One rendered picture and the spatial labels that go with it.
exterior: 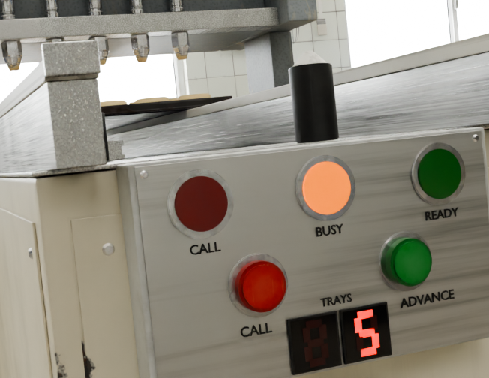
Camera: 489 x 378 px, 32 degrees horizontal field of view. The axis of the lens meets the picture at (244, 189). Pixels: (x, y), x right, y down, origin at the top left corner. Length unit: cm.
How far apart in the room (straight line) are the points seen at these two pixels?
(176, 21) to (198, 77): 316
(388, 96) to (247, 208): 24
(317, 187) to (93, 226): 14
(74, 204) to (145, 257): 6
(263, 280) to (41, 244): 13
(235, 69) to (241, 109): 348
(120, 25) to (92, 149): 80
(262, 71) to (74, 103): 99
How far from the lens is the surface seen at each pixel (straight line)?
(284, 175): 51
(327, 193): 52
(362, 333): 54
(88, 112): 48
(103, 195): 51
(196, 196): 49
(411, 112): 68
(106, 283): 52
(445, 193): 56
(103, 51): 128
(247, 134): 101
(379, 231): 54
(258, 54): 147
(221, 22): 132
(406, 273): 54
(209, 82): 446
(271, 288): 50
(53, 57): 47
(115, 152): 110
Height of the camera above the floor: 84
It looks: 3 degrees down
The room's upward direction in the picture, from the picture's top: 6 degrees counter-clockwise
